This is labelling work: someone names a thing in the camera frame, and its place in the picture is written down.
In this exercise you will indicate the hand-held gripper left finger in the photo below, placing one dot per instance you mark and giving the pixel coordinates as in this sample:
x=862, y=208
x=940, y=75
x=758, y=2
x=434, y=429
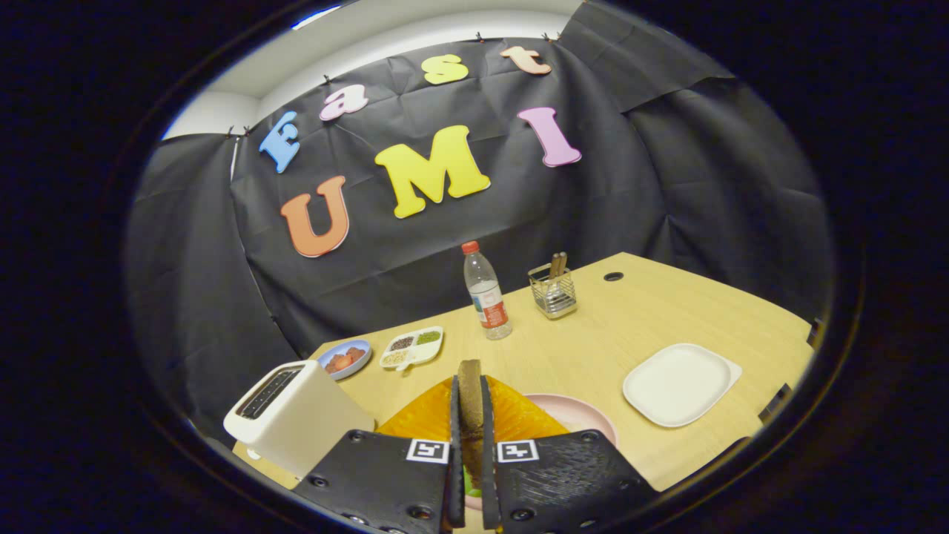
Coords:
x=385, y=482

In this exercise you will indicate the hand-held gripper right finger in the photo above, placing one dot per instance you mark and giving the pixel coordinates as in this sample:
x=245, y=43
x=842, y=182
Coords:
x=563, y=482

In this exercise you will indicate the green lettuce leaf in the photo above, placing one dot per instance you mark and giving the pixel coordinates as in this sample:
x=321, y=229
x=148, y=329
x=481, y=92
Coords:
x=472, y=486

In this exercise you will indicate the brown toasted bread slice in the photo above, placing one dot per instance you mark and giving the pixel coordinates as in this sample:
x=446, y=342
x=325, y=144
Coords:
x=470, y=408

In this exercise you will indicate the round pink plate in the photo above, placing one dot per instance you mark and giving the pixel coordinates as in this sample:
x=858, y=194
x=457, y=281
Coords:
x=582, y=415

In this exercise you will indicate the white toaster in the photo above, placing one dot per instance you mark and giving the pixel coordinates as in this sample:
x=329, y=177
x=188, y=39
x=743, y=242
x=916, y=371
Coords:
x=304, y=423

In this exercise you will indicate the small blue plate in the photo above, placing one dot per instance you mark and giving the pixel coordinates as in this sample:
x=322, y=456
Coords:
x=345, y=373

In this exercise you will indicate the red food pieces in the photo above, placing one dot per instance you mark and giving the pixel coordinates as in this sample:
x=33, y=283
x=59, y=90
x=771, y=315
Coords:
x=342, y=360

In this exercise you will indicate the white divided condiment tray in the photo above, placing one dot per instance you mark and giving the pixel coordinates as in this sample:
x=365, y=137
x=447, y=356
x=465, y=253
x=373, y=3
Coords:
x=411, y=348

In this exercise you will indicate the white square plate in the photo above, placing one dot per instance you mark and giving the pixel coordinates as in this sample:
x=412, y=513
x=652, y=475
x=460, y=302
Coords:
x=678, y=386

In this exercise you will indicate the clear plastic water bottle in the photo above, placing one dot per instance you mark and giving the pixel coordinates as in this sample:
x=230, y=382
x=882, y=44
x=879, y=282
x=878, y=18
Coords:
x=485, y=297

